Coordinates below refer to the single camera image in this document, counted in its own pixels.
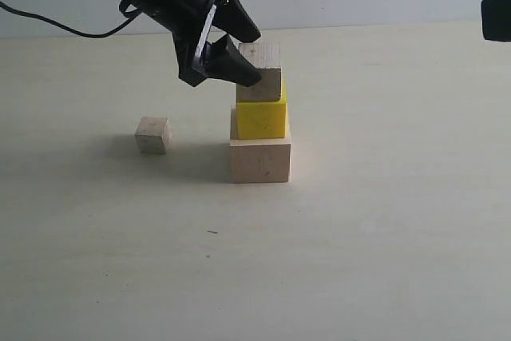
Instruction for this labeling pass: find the small wooden cube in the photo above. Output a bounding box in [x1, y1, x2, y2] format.
[134, 117, 172, 154]

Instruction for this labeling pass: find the medium natural wooden cube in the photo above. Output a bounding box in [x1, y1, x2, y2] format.
[236, 41, 283, 102]

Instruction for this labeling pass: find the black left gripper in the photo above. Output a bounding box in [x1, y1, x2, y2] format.
[119, 0, 262, 87]

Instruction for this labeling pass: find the large natural wooden cube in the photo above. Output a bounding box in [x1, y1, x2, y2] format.
[229, 107, 291, 184]

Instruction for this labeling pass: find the yellow wooden cube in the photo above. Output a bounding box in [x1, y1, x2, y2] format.
[236, 80, 289, 140]

